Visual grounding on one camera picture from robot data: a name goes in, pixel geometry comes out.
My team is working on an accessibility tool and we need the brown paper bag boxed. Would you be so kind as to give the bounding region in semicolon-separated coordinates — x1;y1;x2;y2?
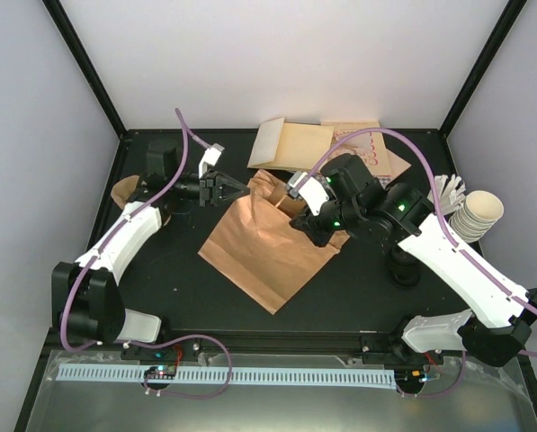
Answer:
199;170;349;314

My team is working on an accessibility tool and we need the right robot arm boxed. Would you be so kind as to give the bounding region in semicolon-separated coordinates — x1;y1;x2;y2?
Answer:
286;154;537;367

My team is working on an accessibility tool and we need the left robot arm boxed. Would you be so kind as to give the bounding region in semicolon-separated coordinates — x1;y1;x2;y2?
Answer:
51;140;249;359

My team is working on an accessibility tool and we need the yellow padded envelope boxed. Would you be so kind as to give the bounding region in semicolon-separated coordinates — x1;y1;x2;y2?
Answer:
247;117;334;172

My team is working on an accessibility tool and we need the white paper cup stack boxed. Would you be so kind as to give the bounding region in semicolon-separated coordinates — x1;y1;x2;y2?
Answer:
341;175;362;190

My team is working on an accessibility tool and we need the brown cardboard cup carrier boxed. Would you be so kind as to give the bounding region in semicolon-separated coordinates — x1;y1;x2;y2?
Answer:
111;175;140;210

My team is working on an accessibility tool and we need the black lid stack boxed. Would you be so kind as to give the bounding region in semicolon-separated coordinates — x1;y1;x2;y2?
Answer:
387;247;421;287

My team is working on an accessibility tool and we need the tan flat paper bag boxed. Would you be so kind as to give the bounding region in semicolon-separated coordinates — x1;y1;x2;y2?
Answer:
387;149;411;181

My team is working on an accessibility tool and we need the cakes printed paper bag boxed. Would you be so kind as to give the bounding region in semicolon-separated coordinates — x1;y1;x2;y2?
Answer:
320;120;391;180

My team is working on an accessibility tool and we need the jar of white stirrers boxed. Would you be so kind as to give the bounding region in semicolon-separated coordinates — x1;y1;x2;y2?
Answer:
434;174;466;216

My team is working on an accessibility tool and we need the white lid stack on sleeve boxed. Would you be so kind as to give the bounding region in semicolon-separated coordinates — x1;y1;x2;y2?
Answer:
449;190;505;244

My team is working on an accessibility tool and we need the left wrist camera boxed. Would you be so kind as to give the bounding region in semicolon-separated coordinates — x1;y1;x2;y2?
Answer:
198;143;224;178

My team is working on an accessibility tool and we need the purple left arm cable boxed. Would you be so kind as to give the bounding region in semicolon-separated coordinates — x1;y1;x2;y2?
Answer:
58;107;231;400

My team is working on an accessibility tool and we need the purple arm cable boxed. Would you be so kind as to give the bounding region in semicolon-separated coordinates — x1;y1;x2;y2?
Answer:
58;107;231;400
308;127;537;400

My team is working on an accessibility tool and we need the light blue cable duct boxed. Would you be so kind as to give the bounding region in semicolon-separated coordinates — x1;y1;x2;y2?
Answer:
56;364;396;390

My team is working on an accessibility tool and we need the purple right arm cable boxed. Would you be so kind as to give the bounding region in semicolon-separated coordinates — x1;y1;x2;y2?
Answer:
308;127;537;400

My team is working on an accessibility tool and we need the black frame post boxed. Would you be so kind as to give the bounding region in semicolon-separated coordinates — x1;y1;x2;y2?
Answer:
42;0;127;138
439;0;528;139

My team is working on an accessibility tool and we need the right black frame post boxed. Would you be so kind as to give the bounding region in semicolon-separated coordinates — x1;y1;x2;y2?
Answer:
439;0;528;139

